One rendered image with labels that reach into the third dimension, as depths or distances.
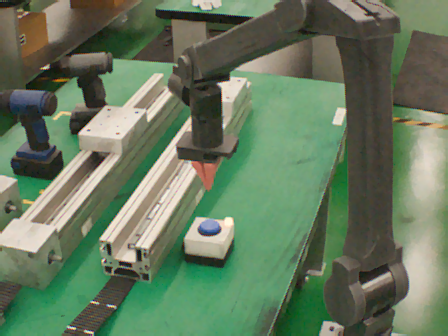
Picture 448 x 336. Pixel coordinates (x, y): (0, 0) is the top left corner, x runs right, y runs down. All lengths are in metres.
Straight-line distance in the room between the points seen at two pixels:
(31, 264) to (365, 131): 0.73
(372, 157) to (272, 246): 0.62
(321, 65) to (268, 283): 1.74
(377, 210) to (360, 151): 0.08
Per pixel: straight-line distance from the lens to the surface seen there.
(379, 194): 0.85
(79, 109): 1.88
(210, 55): 1.11
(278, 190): 1.59
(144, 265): 1.30
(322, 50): 2.90
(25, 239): 1.32
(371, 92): 0.81
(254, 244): 1.41
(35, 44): 4.34
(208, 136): 1.22
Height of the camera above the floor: 1.61
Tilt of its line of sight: 28 degrees down
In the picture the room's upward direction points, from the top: 4 degrees counter-clockwise
